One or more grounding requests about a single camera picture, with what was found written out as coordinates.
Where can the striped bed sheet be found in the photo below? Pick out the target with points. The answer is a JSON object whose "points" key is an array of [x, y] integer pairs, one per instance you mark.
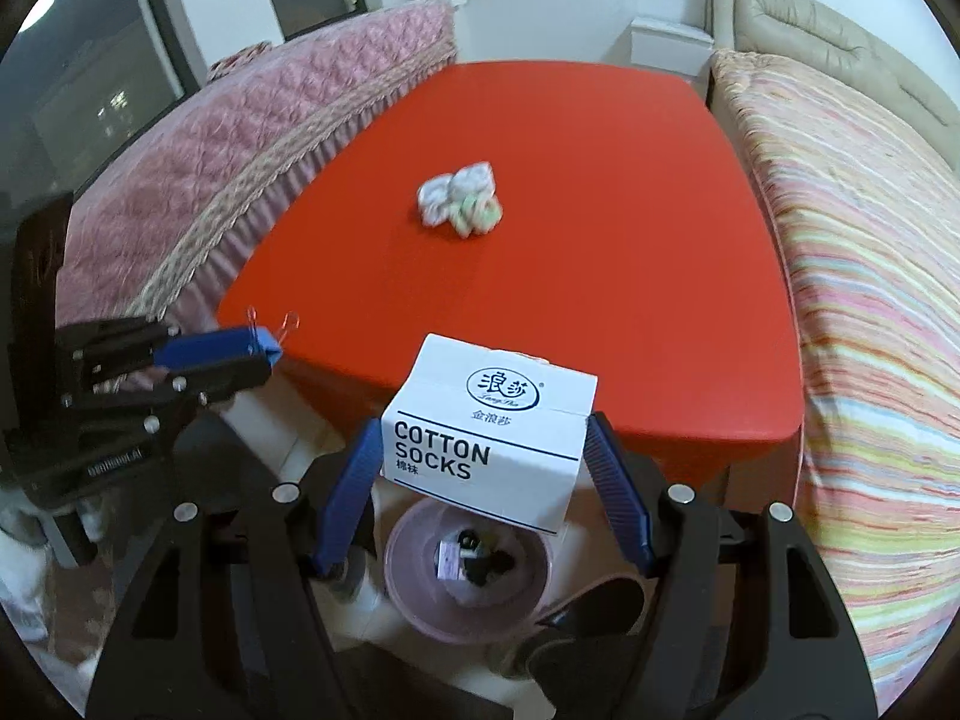
{"points": [[862, 315]]}

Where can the black slipper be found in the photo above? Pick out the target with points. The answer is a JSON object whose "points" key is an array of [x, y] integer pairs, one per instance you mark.
{"points": [[585, 660], [358, 579]]}

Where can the white plastic bin bag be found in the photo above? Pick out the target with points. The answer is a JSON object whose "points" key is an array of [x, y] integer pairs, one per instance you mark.
{"points": [[491, 595]]}

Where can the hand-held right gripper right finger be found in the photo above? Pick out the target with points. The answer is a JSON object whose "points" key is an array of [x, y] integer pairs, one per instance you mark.
{"points": [[619, 495]]}

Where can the rolled white socks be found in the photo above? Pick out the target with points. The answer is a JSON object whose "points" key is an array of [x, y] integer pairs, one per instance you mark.
{"points": [[461, 199]]}

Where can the white fluffy cloth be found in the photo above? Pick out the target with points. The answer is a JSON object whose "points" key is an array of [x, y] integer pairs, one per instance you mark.
{"points": [[22, 562]]}

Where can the white sock box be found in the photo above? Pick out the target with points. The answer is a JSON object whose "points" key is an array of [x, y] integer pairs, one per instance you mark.
{"points": [[487, 420]]}

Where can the blue binder clip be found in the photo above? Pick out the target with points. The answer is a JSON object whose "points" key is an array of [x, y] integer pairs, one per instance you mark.
{"points": [[270, 349]]}

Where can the beige padded headboard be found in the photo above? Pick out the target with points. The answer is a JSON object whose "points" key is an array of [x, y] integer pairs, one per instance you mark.
{"points": [[825, 22]]}

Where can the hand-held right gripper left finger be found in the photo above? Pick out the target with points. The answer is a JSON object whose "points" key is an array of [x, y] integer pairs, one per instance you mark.
{"points": [[349, 502]]}

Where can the white nightstand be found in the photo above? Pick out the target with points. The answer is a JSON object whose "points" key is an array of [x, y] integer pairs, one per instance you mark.
{"points": [[667, 45]]}

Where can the large dark glass window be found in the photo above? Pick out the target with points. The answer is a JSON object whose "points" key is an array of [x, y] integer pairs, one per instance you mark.
{"points": [[90, 75]]}

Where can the pink trash bin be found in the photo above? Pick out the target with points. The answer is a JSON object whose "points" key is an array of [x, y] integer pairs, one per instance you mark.
{"points": [[416, 600]]}

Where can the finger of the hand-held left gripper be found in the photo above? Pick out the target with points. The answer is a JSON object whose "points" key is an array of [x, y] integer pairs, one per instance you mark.
{"points": [[225, 382], [210, 349]]}

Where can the red table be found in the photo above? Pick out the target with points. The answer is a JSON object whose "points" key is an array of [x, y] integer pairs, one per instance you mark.
{"points": [[600, 240]]}

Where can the pink quilted cover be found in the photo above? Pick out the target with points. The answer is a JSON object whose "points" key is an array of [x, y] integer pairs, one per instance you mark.
{"points": [[225, 165]]}

